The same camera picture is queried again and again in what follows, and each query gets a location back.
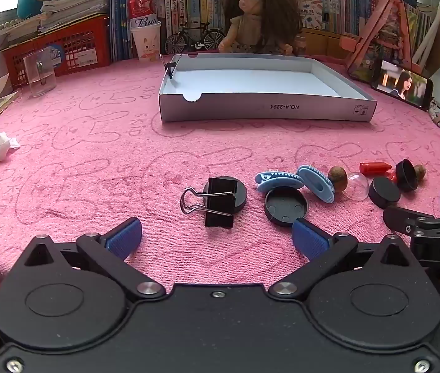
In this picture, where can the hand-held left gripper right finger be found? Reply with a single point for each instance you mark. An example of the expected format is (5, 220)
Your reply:
(309, 239)

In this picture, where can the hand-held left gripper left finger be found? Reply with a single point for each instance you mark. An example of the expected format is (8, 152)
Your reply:
(124, 237)

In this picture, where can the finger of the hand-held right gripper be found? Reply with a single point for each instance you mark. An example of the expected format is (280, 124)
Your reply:
(402, 217)

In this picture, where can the black round cap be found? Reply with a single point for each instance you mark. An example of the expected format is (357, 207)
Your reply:
(385, 194)
(406, 175)
(240, 198)
(286, 208)

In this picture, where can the blue ribbed clip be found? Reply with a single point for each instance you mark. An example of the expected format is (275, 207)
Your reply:
(317, 184)

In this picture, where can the clear plastic dome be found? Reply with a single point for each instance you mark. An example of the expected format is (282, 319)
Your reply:
(355, 186)

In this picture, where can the blue shark-shaped clip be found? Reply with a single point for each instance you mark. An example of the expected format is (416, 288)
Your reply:
(278, 180)

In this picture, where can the large black binder clip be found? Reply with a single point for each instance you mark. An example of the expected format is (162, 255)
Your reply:
(220, 206)

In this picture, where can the white cardboard box tray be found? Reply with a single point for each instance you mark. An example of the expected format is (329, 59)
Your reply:
(251, 81)

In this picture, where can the pink rabbit print towel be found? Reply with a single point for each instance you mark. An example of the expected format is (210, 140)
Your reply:
(88, 163)

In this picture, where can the black smartphone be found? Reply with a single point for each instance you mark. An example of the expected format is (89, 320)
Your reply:
(402, 83)

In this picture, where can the small black binder clip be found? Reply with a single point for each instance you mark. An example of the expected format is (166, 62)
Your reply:
(171, 67)

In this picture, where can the clear glass cup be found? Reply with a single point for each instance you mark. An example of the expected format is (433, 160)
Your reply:
(39, 77)

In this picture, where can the pink house-shaped case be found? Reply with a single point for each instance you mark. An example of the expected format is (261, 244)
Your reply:
(388, 27)

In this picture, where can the wooden drawer box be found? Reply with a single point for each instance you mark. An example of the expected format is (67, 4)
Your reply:
(328, 40)

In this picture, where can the white cat print paper cup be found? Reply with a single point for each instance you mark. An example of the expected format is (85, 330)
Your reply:
(146, 44)

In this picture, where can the red plastic basket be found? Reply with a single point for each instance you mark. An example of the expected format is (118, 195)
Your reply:
(68, 46)

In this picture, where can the black model bicycle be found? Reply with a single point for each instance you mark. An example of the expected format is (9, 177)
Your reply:
(173, 43)

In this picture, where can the printed cardboard box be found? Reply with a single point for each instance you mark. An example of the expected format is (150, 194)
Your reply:
(310, 13)

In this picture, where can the brown-haired doll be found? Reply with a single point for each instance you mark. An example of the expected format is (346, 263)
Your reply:
(251, 19)

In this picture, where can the red drink can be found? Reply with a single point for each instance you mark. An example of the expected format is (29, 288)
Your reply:
(142, 6)

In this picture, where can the row of upright books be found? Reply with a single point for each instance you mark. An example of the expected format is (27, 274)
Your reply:
(196, 4)

